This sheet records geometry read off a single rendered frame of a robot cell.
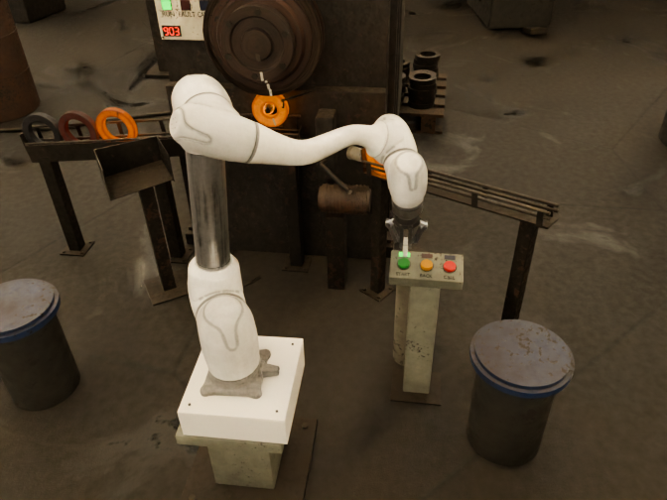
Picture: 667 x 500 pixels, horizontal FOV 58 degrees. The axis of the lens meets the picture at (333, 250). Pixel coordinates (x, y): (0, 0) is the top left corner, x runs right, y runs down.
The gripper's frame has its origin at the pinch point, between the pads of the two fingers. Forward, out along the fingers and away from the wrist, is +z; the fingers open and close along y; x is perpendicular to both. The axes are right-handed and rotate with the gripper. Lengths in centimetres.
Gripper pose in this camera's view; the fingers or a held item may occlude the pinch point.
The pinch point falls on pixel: (405, 247)
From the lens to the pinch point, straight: 193.2
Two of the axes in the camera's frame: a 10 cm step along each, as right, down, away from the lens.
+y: -9.9, -0.6, 1.3
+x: -1.3, 8.3, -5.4
